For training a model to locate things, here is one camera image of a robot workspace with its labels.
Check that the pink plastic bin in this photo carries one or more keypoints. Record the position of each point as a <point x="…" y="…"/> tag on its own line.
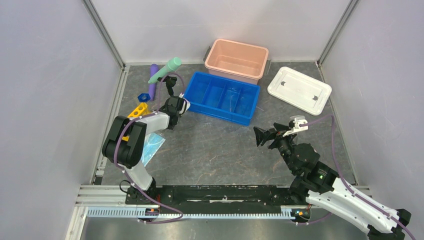
<point x="237" y="61"/>

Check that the blue funnel with stem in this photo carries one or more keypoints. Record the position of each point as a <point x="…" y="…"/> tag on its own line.
<point x="144" y="97"/>

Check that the blue divided plastic tray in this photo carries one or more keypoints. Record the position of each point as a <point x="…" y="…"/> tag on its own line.
<point x="222" y="98"/>

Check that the blue face mask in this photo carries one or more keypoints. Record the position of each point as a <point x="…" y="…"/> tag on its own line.
<point x="151" y="145"/>

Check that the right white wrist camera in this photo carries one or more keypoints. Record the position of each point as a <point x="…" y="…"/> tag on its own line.
<point x="297" y="123"/>

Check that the green foam cylinder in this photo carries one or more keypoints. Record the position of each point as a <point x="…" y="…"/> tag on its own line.
<point x="171" y="66"/>

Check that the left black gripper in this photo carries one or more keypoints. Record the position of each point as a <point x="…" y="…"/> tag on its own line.
<point x="171" y="128"/>

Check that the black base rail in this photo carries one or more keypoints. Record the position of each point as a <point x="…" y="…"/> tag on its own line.
<point x="186" y="200"/>

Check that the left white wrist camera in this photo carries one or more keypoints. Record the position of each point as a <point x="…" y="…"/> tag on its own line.
<point x="186" y="104"/>

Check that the yellow test tube rack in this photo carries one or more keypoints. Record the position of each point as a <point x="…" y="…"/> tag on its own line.
<point x="141" y="110"/>

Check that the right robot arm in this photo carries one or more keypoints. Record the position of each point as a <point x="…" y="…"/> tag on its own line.
<point x="319" y="185"/>

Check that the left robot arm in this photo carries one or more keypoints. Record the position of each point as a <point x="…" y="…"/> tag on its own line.
<point x="199" y="151"/>

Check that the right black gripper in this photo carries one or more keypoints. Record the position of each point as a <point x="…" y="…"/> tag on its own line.
<point x="262" y="135"/>

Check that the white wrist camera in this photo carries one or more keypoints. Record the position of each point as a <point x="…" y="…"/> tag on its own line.
<point x="186" y="104"/>
<point x="297" y="123"/>

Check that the white plastic lid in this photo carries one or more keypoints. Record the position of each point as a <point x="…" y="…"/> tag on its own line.
<point x="300" y="90"/>

